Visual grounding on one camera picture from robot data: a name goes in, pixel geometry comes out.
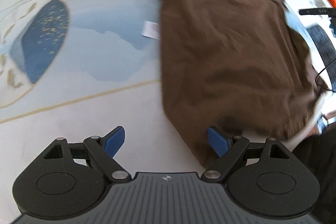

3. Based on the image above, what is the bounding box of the dark ribbed panel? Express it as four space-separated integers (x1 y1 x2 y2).
306 25 336 67

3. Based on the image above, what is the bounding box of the brown t-shirt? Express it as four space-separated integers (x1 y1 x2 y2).
72 0 319 167

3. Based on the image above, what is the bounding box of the printed tablecloth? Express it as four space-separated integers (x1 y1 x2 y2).
0 0 331 214

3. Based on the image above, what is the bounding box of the black cable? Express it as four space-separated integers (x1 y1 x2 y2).
314 58 336 93

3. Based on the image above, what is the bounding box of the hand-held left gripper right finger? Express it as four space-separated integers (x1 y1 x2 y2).
202 126 290 184

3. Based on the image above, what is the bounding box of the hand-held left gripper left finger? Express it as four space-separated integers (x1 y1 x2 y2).
43 125 132 184

